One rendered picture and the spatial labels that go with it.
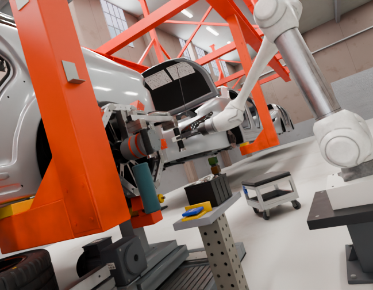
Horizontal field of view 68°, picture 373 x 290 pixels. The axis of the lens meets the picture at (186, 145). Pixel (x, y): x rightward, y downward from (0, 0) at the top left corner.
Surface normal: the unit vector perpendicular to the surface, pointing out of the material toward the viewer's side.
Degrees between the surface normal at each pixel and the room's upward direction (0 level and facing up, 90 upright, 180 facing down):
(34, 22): 90
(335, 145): 101
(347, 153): 97
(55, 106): 90
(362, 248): 90
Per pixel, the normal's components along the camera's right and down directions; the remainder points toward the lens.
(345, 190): -0.48, 0.09
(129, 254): 0.84, -0.30
